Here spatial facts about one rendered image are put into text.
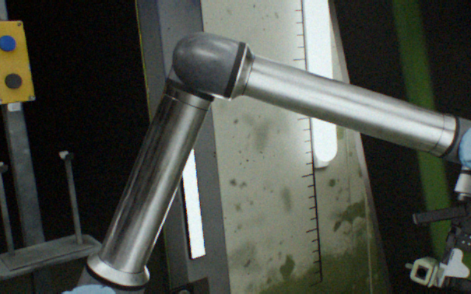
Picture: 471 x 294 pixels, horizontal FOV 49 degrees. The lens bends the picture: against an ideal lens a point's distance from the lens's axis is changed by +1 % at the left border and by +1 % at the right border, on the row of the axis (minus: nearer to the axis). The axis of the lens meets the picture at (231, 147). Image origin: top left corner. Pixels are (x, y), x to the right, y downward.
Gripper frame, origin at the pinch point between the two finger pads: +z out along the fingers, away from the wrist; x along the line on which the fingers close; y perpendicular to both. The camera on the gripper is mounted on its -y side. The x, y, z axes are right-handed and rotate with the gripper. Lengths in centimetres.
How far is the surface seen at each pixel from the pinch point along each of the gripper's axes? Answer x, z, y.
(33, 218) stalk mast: 8, 30, -128
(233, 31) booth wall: 37, -58, -94
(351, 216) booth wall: 114, -6, -45
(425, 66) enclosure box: 48, -63, -25
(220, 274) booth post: 57, 32, -75
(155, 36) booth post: 15, -44, -111
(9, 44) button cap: -17, -23, -138
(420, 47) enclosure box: 44, -68, -28
